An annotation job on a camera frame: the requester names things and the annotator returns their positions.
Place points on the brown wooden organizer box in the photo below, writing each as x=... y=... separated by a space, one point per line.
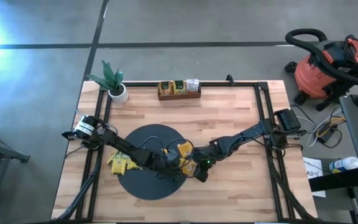
x=179 y=97

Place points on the black post mount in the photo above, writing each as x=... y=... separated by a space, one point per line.
x=230 y=79

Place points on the round dark woven placemat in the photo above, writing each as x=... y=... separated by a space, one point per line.
x=145 y=186

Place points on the dark green tea packet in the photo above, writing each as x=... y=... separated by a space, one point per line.
x=179 y=87

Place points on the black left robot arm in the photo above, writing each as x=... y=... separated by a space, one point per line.
x=120 y=144

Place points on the yellow tea packet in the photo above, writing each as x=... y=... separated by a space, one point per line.
x=132 y=165
x=112 y=157
x=119 y=166

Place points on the white paper sheet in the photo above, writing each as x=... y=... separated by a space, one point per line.
x=312 y=165

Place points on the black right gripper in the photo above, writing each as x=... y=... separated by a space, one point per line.
x=205 y=158

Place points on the black power adapter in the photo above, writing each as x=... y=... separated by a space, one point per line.
x=326 y=134

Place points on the orange shop vacuum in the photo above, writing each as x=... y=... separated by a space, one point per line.
x=309 y=77

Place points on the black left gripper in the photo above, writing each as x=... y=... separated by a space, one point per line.
x=166 y=161

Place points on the green plant in white pot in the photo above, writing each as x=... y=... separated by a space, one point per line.
x=118 y=95

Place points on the red shop vacuum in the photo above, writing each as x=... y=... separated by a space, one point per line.
x=304 y=31

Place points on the orange white tea packet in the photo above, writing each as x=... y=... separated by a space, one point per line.
x=193 y=85

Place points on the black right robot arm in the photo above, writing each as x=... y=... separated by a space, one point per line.
x=247 y=133

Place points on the white blue spray can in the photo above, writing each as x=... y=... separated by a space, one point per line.
x=345 y=164

